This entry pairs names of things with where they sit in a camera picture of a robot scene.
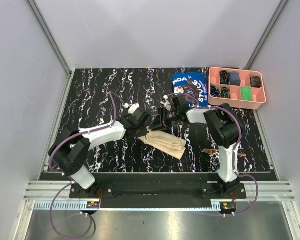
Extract dark brown rolled cloth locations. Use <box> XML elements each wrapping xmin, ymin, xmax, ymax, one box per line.
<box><xmin>250</xmin><ymin>76</ymin><xmax>262</xmax><ymax>88</ymax></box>

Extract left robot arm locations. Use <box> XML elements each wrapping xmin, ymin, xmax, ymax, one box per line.
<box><xmin>48</xmin><ymin>108</ymin><xmax>151</xmax><ymax>198</ymax></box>

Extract black yellow patterned roll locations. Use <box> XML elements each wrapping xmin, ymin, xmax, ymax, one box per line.
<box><xmin>220</xmin><ymin>87</ymin><xmax>231</xmax><ymax>99</ymax></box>

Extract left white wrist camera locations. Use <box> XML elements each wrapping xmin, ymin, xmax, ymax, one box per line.
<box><xmin>123</xmin><ymin>103</ymin><xmax>140</xmax><ymax>114</ymax></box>

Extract blue-grey rolled cloth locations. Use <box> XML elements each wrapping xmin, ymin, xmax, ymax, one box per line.
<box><xmin>229</xmin><ymin>71</ymin><xmax>241</xmax><ymax>86</ymax></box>

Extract black patterned roll top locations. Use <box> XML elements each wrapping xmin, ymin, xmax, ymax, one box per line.
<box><xmin>219</xmin><ymin>70</ymin><xmax>230</xmax><ymax>85</ymax></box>

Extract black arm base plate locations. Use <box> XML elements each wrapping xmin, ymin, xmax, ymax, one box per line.
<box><xmin>69</xmin><ymin>173</ymin><xmax>247</xmax><ymax>210</ymax></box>

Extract black patterned roll left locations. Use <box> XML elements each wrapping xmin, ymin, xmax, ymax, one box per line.
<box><xmin>210</xmin><ymin>85</ymin><xmax>220</xmax><ymax>98</ymax></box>

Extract copper fork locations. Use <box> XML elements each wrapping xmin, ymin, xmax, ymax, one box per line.
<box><xmin>201</xmin><ymin>148</ymin><xmax>247</xmax><ymax>157</ymax></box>

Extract pink divided organizer tray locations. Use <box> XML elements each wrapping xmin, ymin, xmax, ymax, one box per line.
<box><xmin>207</xmin><ymin>67</ymin><xmax>267</xmax><ymax>110</ymax></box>

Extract green rolled cloth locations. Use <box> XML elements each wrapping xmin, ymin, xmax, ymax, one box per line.
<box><xmin>241</xmin><ymin>86</ymin><xmax>253</xmax><ymax>102</ymax></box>

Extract black marble table mat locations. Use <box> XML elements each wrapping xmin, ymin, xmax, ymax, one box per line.
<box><xmin>58</xmin><ymin>67</ymin><xmax>277</xmax><ymax>181</ymax></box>

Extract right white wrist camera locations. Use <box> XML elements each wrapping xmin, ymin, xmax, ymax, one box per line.
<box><xmin>160</xmin><ymin>95</ymin><xmax>173</xmax><ymax>112</ymax></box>

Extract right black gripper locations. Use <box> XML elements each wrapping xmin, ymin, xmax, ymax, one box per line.
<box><xmin>149</xmin><ymin>107</ymin><xmax>180</xmax><ymax>132</ymax></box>

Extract blue printed folded cloth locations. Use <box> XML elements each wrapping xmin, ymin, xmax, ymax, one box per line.
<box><xmin>172</xmin><ymin>72</ymin><xmax>208</xmax><ymax>107</ymax></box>

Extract beige cloth napkin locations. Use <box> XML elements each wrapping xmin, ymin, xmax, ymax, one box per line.
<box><xmin>138</xmin><ymin>127</ymin><xmax>187</xmax><ymax>160</ymax></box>

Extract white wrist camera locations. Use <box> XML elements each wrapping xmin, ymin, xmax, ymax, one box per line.
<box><xmin>123</xmin><ymin>103</ymin><xmax>140</xmax><ymax>114</ymax></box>
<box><xmin>160</xmin><ymin>95</ymin><xmax>173</xmax><ymax>112</ymax></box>

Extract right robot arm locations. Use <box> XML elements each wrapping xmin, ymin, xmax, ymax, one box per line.
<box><xmin>149</xmin><ymin>93</ymin><xmax>243</xmax><ymax>199</ymax></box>

